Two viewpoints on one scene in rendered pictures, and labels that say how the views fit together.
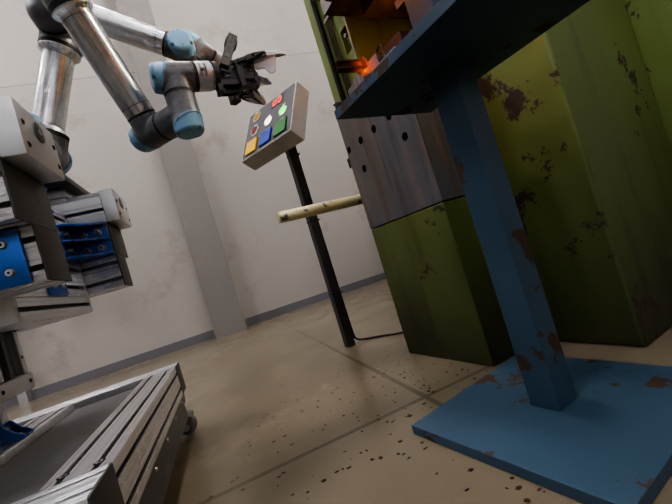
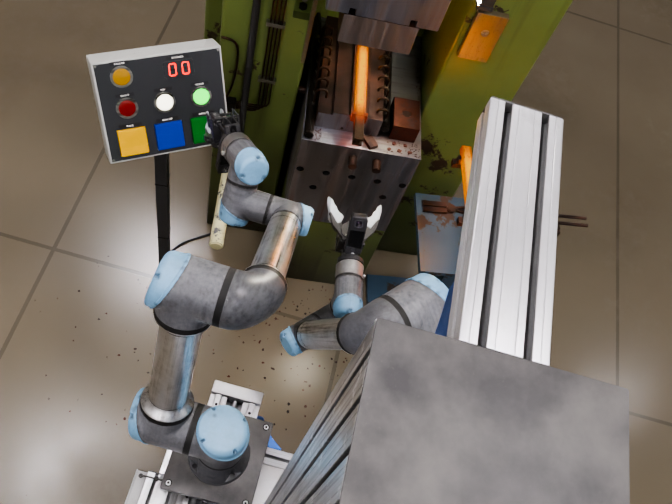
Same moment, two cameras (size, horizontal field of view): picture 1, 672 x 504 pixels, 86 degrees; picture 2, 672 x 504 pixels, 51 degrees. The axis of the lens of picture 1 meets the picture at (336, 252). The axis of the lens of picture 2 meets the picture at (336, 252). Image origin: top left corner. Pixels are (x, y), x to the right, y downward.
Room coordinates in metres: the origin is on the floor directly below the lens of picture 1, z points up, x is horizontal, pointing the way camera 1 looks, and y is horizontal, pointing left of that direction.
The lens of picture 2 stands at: (0.84, 1.14, 2.60)
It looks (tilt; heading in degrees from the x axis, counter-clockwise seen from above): 59 degrees down; 281
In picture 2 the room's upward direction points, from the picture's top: 22 degrees clockwise
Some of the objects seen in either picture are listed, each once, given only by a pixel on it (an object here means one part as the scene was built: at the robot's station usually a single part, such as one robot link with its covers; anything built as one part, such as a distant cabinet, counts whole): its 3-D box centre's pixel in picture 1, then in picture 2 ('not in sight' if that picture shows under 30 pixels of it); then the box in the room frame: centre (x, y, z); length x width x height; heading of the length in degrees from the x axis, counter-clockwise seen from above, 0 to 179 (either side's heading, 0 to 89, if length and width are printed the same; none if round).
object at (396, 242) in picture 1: (482, 264); (327, 196); (1.28, -0.48, 0.23); 0.56 x 0.38 x 0.47; 117
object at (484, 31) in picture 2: not in sight; (482, 36); (1.01, -0.52, 1.27); 0.09 x 0.02 x 0.17; 27
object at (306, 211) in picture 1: (327, 206); (225, 190); (1.50, -0.02, 0.62); 0.44 x 0.05 x 0.05; 117
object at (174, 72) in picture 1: (174, 78); (348, 298); (0.93, 0.27, 0.98); 0.11 x 0.08 x 0.09; 117
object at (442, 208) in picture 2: not in sight; (506, 214); (0.65, -0.46, 0.73); 0.60 x 0.04 x 0.01; 31
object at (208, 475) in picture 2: not in sight; (219, 449); (1.00, 0.75, 0.87); 0.15 x 0.15 x 0.10
